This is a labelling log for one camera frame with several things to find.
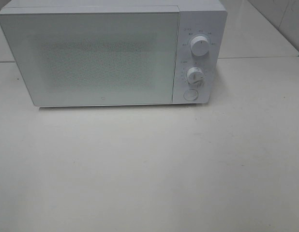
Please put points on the white microwave knob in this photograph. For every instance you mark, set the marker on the white microwave knob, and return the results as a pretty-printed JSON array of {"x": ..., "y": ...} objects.
[
  {"x": 195, "y": 75},
  {"x": 199, "y": 45}
]

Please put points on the white microwave door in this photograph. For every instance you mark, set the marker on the white microwave door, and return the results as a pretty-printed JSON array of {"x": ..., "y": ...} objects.
[{"x": 94, "y": 59}]

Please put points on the white microwave oven body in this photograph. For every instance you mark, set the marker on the white microwave oven body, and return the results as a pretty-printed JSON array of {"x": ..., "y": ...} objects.
[{"x": 207, "y": 17}]

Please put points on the white adjacent table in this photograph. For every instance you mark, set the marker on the white adjacent table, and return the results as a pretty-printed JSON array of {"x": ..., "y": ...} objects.
[{"x": 248, "y": 34}]

